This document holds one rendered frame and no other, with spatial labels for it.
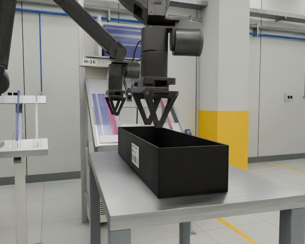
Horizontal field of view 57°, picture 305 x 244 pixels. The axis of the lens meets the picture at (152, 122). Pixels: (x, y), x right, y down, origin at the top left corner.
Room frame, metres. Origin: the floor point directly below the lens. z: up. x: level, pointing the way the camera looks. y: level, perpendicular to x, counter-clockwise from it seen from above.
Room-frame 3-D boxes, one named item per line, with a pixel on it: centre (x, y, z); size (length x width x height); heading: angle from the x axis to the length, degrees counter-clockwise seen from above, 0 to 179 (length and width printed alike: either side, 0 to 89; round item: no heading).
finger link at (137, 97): (0.63, 0.01, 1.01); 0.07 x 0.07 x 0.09; 15
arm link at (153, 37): (0.60, -0.01, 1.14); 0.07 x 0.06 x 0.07; 95
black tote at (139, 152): (0.90, -0.02, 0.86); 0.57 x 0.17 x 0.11; 16
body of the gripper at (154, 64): (0.60, 0.00, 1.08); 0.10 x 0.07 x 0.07; 15
